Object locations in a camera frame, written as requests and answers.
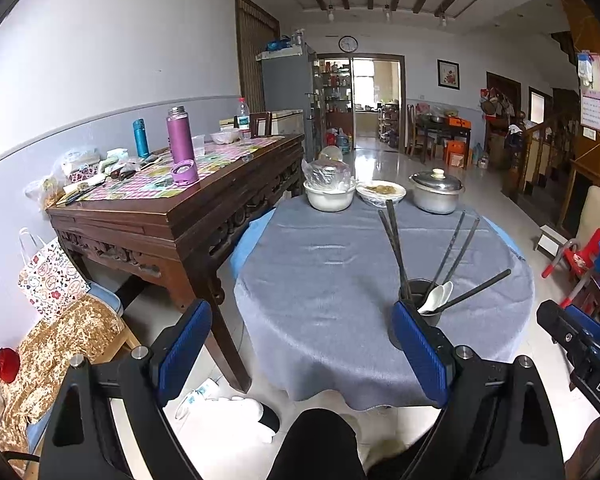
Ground blue table cover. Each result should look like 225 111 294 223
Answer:
230 209 526 273

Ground plastic water bottle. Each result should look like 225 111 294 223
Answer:
236 97 252 140

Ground person's leg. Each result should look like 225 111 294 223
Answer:
267 407 446 480

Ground orange carton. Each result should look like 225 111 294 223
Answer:
444 141 468 168

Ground clear plastic bag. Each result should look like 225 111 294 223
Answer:
301 157 357 192

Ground patterned table mat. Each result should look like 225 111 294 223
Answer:
62 136 286 202

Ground gold cloth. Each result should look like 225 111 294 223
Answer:
0 294 126 453

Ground white slipper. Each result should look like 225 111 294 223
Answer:
215 396 281 445

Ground carved wooden side table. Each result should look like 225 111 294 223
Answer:
46 133 306 393

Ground brown door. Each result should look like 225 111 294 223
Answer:
235 0 281 113

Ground wooden chair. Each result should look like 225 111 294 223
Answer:
250 111 272 138

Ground dark wooden table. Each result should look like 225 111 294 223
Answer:
415 114 472 161

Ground glass cabinet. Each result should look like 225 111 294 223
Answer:
322 59 353 113

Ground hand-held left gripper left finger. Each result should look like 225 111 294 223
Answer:
39 299 213 480

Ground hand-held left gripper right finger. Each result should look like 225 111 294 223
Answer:
391 300 566 480

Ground red plastic chair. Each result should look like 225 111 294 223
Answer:
541 227 600 308

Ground hanging bags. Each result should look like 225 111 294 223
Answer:
480 87 518 121

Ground small white stool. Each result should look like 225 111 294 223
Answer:
533 225 566 257

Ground white plastic bag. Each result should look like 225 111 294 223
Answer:
55 147 101 183

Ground light blue stool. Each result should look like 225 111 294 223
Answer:
87 280 126 317

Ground wrapped plate of food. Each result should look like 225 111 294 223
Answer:
356 180 407 208

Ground grey tablecloth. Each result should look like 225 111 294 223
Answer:
234 192 535 411

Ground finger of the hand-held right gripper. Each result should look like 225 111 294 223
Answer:
536 300 598 363
564 304 600 342

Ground red object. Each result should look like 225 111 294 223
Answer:
0 347 21 385

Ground black utensil holder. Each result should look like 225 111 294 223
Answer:
387 279 448 352

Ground grey refrigerator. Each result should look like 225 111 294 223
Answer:
261 45 323 161

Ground plastic packet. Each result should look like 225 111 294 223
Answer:
175 379 220 421

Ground wall calendar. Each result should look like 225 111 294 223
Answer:
576 50 600 133

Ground framed picture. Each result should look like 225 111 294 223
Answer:
437 59 460 91

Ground black handled tool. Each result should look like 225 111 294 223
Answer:
62 182 106 206

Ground printed gift bag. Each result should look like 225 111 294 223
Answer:
17 227 91 322

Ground white chest freezer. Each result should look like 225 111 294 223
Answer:
270 109 306 136

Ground wooden stair railing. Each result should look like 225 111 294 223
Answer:
502 110 581 201

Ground metal pot lid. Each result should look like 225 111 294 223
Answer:
409 168 466 195

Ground teal bottle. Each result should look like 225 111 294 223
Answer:
132 118 151 159

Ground purple thermos cap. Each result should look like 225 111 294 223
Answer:
171 159 201 187

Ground person's right forearm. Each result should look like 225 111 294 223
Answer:
565 417 600 480

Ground purple thermos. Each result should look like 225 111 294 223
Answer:
166 106 196 166

